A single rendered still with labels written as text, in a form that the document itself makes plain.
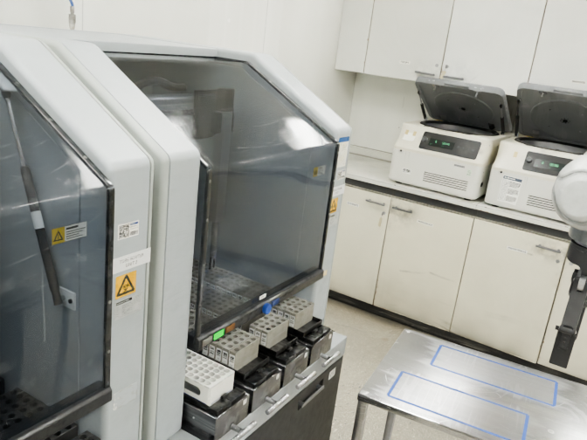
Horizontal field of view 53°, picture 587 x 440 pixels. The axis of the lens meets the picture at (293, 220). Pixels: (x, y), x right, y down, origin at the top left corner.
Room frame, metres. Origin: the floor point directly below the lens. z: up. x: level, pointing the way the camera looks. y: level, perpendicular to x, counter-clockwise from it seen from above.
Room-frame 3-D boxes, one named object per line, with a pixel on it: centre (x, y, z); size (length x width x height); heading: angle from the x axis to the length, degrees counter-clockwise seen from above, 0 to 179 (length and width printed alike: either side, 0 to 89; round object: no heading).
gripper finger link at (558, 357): (0.93, -0.50, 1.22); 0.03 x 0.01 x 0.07; 60
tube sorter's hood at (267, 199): (1.59, 0.26, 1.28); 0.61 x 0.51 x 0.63; 150
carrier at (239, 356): (1.41, 0.09, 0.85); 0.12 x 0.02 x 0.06; 151
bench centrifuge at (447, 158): (3.64, -0.93, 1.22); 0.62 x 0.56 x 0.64; 148
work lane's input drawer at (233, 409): (1.39, 0.37, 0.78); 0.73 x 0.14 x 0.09; 60
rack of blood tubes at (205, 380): (1.33, 0.25, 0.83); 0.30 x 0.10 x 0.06; 60
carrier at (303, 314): (1.67, -0.06, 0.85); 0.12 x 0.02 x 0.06; 149
